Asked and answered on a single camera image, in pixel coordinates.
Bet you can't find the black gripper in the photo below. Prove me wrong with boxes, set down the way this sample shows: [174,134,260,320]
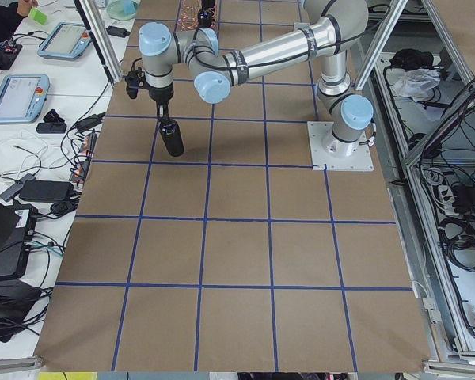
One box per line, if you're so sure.
[148,83,173,119]

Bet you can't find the dark wine bottle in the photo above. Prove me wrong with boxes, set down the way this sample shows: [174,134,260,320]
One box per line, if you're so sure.
[158,118,184,157]
[197,0,216,29]

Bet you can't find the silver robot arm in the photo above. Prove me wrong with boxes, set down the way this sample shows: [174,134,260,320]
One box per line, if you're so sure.
[139,1,368,157]

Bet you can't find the dark wine bottle in basket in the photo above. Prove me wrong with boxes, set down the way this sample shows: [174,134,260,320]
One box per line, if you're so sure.
[197,0,216,29]

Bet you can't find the green bowl with sponge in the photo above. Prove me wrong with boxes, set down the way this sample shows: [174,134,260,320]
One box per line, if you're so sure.
[106,0,139,21]

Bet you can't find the blue teach pendant upper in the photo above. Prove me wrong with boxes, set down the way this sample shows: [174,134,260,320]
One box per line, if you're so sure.
[37,22,91,60]

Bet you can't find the blue teach pendant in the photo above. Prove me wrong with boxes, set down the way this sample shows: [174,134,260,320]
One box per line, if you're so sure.
[0,74,50,124]
[37,22,91,60]

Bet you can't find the blue teach pendant lower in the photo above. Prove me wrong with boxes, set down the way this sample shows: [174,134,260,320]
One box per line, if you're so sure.
[0,74,50,124]

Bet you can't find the black power adapter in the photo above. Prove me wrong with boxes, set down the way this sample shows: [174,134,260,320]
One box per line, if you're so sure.
[18,180,74,203]

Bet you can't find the green block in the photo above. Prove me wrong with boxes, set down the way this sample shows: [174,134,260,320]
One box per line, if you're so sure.
[28,7,48,25]

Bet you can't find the black laptop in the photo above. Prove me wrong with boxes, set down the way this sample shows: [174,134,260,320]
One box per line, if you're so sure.
[0,203,37,280]

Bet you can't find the crumpled white cloth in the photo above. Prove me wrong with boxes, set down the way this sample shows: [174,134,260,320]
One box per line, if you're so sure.
[391,68,440,102]

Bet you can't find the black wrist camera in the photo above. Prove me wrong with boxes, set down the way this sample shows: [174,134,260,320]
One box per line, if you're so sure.
[125,68,144,99]

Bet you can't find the copper wire wine basket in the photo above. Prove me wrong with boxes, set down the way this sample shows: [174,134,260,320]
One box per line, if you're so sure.
[177,0,218,32]

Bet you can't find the aluminium frame post left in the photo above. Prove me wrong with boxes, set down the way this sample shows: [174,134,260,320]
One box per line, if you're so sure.
[74,0,123,84]

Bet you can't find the aluminium frame post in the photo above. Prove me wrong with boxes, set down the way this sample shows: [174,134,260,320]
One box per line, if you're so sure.
[355,0,408,91]
[74,0,123,84]

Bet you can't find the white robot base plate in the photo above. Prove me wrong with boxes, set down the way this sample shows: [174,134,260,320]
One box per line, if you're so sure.
[307,121,374,172]

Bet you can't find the aluminium frame post right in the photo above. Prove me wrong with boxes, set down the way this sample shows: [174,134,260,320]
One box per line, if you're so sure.
[355,0,408,91]

